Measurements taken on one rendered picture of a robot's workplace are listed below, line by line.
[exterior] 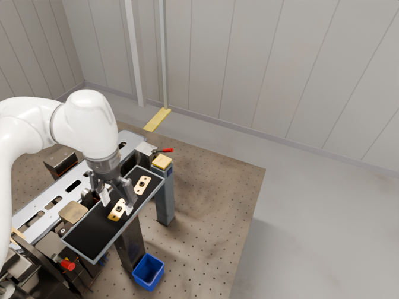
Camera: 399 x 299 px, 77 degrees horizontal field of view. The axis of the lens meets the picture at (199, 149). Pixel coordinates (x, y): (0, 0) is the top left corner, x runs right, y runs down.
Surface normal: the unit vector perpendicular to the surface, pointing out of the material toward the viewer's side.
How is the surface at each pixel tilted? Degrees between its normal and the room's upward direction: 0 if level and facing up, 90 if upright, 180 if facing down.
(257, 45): 90
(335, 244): 0
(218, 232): 0
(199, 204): 0
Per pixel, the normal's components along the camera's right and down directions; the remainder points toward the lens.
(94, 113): 0.54, 0.31
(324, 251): 0.06, -0.72
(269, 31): -0.38, 0.63
